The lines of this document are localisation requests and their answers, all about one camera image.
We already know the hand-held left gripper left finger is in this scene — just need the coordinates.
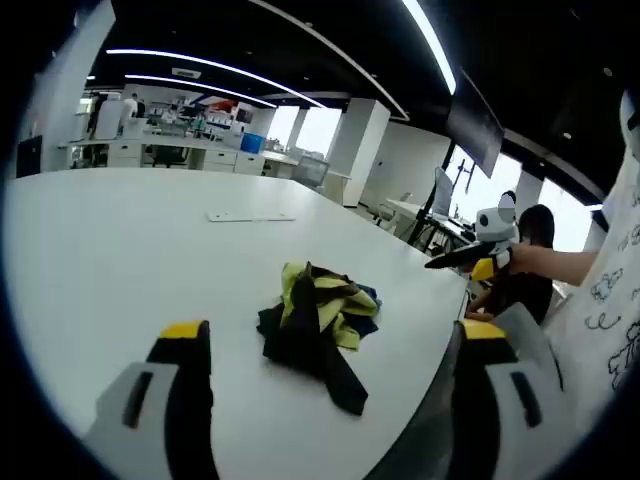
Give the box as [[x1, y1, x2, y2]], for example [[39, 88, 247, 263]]
[[83, 320, 220, 480]]

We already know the desk monitor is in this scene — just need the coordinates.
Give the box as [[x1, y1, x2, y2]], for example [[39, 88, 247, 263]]
[[430, 167, 455, 217]]

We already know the person's right hand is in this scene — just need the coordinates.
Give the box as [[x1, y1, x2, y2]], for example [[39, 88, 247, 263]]
[[502, 243, 534, 276]]

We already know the black cabinet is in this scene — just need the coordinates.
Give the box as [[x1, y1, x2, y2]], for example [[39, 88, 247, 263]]
[[16, 134, 44, 179]]

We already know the long ceiling light strip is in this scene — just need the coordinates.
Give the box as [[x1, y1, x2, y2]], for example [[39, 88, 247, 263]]
[[124, 74, 279, 109], [106, 48, 327, 109]]

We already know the wide ceiling light strip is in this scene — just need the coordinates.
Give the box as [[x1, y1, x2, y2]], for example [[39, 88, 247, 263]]
[[401, 0, 458, 96]]

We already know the white square pillar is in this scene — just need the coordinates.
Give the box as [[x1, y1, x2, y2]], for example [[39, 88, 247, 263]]
[[324, 97, 391, 206], [37, 0, 117, 174]]

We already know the grey mesh office chair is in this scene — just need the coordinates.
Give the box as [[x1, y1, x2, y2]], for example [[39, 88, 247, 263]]
[[292, 154, 331, 190]]

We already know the white cabinet counter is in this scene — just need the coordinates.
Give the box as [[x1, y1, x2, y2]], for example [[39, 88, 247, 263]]
[[57, 134, 267, 176]]

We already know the dark hanging panel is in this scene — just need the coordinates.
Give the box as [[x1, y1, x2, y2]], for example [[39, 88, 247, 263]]
[[446, 69, 506, 179]]

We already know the person's white printed shirt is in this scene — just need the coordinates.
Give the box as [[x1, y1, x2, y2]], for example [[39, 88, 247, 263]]
[[544, 89, 640, 421]]

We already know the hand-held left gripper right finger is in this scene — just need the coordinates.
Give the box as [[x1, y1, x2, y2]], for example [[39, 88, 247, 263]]
[[449, 320, 584, 480]]

